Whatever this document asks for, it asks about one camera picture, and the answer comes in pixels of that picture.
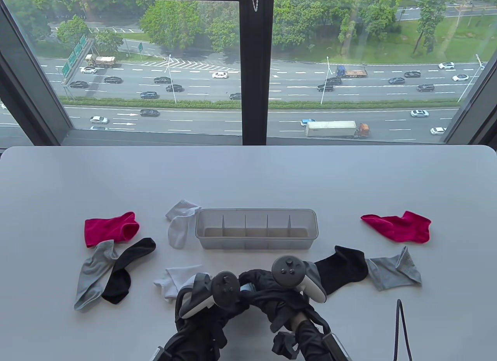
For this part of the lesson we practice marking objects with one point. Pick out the black sock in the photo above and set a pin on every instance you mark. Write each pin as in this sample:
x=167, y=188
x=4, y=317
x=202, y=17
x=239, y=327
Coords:
x=341, y=268
x=116, y=283

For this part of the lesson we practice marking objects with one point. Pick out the grey sock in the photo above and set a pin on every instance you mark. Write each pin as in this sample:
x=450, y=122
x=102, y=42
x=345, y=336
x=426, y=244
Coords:
x=91, y=275
x=392, y=273

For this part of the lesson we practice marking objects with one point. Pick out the clear plastic divided organizer box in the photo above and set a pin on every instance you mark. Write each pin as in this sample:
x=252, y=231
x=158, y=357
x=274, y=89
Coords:
x=256, y=236

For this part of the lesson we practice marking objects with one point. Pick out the red sock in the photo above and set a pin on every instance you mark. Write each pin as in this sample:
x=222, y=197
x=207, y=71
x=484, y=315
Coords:
x=400, y=227
x=108, y=229

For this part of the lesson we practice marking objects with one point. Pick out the white sock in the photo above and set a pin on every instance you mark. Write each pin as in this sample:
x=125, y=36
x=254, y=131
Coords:
x=178, y=229
x=172, y=281

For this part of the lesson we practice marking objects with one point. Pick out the person's left hand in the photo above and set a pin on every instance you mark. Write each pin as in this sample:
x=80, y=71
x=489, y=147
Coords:
x=209, y=326

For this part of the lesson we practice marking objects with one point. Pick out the person's left forearm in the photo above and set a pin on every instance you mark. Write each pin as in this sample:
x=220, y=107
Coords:
x=186, y=349

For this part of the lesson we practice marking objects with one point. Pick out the person's right hand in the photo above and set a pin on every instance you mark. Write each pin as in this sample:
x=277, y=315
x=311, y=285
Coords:
x=283, y=302

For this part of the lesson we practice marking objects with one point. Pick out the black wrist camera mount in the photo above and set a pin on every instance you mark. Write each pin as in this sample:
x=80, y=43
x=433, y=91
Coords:
x=285, y=345

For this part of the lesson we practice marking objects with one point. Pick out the person's right forearm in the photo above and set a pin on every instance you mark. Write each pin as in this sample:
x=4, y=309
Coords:
x=310, y=345

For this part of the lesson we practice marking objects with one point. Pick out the light blue sock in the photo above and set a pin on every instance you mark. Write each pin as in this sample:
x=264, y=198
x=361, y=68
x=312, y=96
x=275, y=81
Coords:
x=247, y=287

